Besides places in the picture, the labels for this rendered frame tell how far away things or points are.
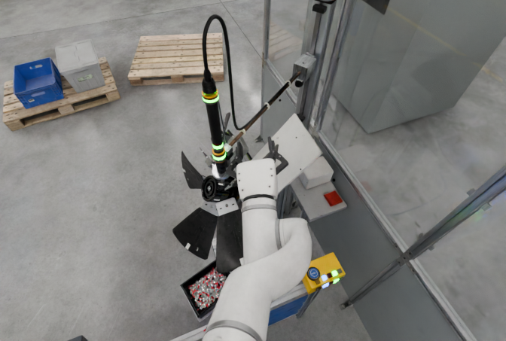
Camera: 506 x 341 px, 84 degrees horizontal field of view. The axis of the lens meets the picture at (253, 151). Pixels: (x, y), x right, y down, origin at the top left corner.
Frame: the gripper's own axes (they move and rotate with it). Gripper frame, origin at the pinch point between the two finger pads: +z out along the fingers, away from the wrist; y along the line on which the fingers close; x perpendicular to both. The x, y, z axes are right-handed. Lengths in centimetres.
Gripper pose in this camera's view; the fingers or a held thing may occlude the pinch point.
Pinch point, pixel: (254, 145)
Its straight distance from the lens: 75.8
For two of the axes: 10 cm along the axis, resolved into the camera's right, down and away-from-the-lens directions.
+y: 9.7, -1.6, -2.0
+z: -0.5, -8.9, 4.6
